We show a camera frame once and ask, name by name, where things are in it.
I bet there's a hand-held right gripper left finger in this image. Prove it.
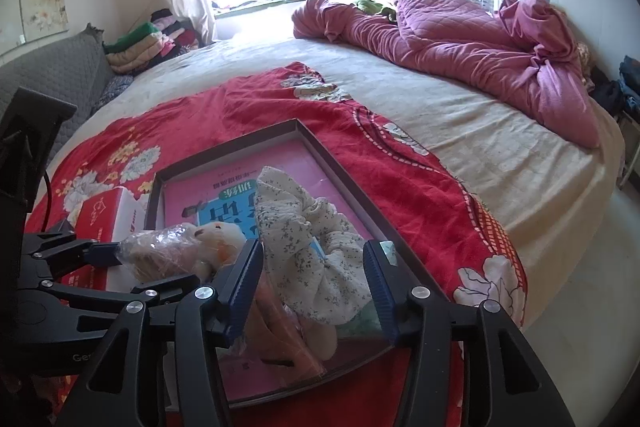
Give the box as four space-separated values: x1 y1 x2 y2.
55 241 265 427

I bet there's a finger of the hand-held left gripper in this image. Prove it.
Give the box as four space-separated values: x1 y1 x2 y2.
20 232 123 280
50 274 201 313

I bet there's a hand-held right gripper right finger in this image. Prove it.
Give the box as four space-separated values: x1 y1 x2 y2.
362 239 576 427

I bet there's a pink dress teddy bear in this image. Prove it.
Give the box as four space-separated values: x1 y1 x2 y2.
187 221 341 363

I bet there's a white floral cloth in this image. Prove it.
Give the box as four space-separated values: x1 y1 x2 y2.
254 166 381 327

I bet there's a dark shallow box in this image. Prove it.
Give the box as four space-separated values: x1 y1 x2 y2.
145 118 416 410

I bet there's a red white box lid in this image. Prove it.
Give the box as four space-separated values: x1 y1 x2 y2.
75 187 151 288

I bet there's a pink blue book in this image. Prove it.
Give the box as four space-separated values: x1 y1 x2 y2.
162 142 381 403

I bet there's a dark floral pillow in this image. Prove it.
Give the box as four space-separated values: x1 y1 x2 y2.
92 74 135 110

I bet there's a bed with beige sheet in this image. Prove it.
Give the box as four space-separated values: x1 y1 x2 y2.
92 34 626 333

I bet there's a red floral blanket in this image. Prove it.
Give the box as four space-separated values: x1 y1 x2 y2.
25 62 528 427

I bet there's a grey quilted headboard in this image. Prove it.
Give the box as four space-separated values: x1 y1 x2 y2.
0 24 116 142

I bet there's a stack of folded clothes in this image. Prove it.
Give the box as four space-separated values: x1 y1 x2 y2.
104 8 201 75

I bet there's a pink quilt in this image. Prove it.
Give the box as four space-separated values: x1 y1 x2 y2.
291 0 601 148

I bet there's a white stool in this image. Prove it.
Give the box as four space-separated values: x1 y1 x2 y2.
617 109 640 188

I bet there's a pile of blue jeans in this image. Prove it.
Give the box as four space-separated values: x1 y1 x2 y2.
590 56 640 118

